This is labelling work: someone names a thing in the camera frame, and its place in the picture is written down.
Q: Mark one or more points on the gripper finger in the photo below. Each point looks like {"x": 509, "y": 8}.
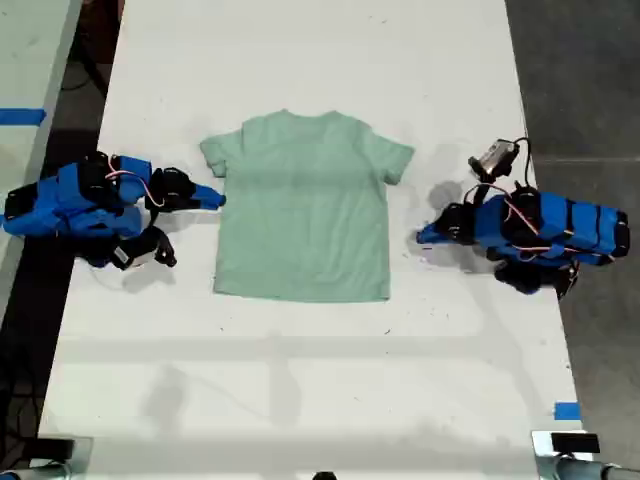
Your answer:
{"x": 432, "y": 236}
{"x": 440, "y": 221}
{"x": 202, "y": 207}
{"x": 207, "y": 194}

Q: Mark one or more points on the pale green T-shirt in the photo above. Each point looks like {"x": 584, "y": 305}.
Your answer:
{"x": 305, "y": 210}

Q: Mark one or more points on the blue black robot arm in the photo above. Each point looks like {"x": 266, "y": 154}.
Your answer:
{"x": 75, "y": 200}
{"x": 560, "y": 227}

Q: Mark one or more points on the blue tape strip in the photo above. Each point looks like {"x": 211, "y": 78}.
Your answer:
{"x": 568, "y": 411}
{"x": 20, "y": 116}

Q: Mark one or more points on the white side table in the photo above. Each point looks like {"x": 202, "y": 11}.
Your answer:
{"x": 27, "y": 60}

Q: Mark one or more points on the small black box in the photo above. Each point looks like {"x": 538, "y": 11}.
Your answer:
{"x": 56, "y": 447}
{"x": 575, "y": 443}

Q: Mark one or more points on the black camera box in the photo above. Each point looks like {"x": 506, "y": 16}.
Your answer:
{"x": 492, "y": 159}
{"x": 162, "y": 250}

